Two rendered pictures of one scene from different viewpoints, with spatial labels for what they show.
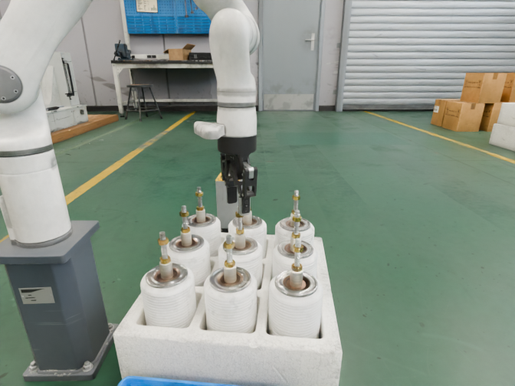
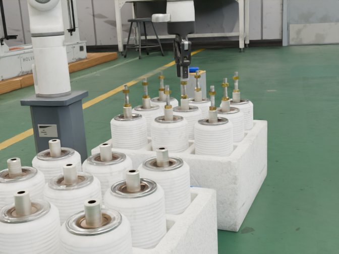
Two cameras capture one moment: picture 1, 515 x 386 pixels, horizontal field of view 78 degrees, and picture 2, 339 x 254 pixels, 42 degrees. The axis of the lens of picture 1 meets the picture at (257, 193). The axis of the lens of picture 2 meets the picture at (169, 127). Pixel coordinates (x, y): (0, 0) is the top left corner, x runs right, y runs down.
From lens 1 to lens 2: 63 cm
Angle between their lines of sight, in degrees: 17
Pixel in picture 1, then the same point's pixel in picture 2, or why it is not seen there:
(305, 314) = (214, 137)
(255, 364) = not seen: hidden behind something
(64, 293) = (63, 131)
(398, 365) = (312, 213)
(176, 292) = (131, 124)
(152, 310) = (116, 137)
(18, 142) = (47, 27)
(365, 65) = not seen: outside the picture
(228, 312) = (164, 137)
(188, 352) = (136, 163)
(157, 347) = not seen: hidden behind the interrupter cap
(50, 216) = (60, 77)
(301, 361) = (210, 170)
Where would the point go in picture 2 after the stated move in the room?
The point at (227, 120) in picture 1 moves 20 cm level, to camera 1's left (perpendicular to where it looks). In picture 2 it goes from (171, 10) to (101, 14)
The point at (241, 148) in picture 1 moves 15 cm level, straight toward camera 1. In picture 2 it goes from (181, 29) to (167, 32)
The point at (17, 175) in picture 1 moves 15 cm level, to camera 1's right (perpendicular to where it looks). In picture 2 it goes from (44, 48) to (94, 46)
